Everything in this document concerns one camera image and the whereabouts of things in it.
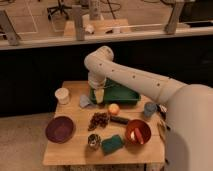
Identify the blue-grey towel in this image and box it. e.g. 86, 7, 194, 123
79, 95, 94, 108

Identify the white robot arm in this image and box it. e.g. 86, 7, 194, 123
84, 46, 213, 171

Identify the green plastic tray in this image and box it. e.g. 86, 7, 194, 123
88, 77, 142, 105

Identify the orange fruit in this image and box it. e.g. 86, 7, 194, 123
108, 103, 120, 115

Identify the brown grape bunch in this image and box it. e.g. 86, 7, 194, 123
88, 113, 109, 131

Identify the white cup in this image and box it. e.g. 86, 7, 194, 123
55, 88, 70, 105

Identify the silver metal cup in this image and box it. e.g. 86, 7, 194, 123
88, 134, 101, 149

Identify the blue small cup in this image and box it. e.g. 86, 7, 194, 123
143, 102, 157, 117

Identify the green sponge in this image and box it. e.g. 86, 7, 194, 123
101, 135, 124, 155

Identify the red bowl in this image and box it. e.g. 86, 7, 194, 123
125, 119, 151, 145

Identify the purple bowl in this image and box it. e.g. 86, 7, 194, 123
45, 116, 75, 144

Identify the carrot in red bowl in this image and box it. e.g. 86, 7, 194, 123
134, 128, 144, 144

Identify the yellow banana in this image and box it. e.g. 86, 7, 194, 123
157, 121, 166, 143

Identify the black office chair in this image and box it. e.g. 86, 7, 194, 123
47, 0, 71, 20

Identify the black handled tool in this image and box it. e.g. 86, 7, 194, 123
157, 104, 166, 120

